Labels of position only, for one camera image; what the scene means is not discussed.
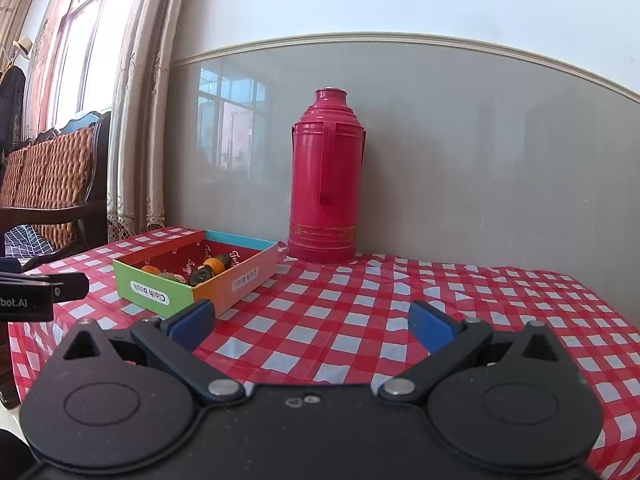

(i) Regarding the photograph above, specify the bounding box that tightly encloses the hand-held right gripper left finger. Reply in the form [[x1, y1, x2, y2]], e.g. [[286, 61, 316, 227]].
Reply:
[[60, 299, 247, 406]]

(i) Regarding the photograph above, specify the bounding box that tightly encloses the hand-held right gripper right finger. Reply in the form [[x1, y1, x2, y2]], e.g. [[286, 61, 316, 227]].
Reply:
[[378, 301, 567, 405]]

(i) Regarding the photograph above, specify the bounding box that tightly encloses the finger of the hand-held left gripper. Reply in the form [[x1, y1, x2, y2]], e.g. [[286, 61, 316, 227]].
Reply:
[[50, 272, 91, 305]]

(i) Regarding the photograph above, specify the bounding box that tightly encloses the colourful cardboard box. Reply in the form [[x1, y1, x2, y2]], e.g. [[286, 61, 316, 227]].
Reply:
[[112, 229, 279, 320]]

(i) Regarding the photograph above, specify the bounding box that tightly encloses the blue plaid blanket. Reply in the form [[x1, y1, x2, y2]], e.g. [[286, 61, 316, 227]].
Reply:
[[2, 225, 55, 261]]

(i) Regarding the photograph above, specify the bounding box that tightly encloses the red white checkered tablecloth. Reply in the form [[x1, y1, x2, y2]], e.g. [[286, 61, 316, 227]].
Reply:
[[7, 225, 640, 480]]

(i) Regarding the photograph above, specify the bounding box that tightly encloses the brown woven seat cushion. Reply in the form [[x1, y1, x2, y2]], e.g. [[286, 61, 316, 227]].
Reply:
[[0, 127, 96, 252]]

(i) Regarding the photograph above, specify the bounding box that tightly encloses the dark wooden sofa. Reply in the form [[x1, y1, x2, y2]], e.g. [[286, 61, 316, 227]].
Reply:
[[0, 110, 114, 408]]

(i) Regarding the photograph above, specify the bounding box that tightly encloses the red thermos flask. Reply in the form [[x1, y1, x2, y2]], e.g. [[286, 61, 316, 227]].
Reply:
[[286, 87, 368, 266]]

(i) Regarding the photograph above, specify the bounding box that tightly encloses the black coat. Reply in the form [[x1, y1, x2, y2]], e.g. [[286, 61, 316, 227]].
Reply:
[[0, 65, 27, 153]]

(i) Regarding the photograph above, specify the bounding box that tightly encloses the beige patterned curtain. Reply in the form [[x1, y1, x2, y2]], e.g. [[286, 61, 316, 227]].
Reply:
[[106, 0, 194, 244]]

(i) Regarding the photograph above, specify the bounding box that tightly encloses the pink sheer curtain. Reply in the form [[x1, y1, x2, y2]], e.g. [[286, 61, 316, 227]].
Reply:
[[24, 0, 72, 137]]

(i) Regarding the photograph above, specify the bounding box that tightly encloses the window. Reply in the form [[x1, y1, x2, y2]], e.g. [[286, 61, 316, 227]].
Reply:
[[54, 0, 151, 127]]

